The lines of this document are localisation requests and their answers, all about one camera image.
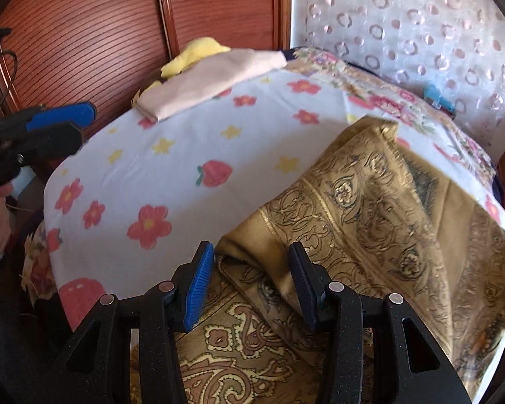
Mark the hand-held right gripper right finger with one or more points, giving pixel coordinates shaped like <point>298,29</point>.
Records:
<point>305,290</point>

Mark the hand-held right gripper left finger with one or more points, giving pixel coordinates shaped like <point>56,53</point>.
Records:
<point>197,286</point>

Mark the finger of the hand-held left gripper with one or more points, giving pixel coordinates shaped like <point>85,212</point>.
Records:
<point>46,143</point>
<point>63,115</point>

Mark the gold patterned garment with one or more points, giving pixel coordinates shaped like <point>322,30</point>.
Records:
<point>383,227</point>

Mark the brown paisley cloth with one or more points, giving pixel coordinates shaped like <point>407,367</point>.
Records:
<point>235,345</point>

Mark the wooden wardrobe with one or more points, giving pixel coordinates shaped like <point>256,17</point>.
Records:
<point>109,29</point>

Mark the white flower print bedsheet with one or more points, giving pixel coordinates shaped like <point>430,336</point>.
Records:
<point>172,134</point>

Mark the beige folded cloth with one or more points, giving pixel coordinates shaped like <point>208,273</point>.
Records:
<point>202,80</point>

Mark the yellow cloth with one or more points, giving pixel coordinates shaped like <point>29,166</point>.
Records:
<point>197,50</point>

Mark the floral quilt blanket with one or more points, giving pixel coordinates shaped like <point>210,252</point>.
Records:
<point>288,54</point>

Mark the blue plastic object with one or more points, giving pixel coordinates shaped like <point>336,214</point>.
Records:
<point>435,94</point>

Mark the white circle pattern curtain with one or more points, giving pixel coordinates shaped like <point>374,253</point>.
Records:
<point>404,8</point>

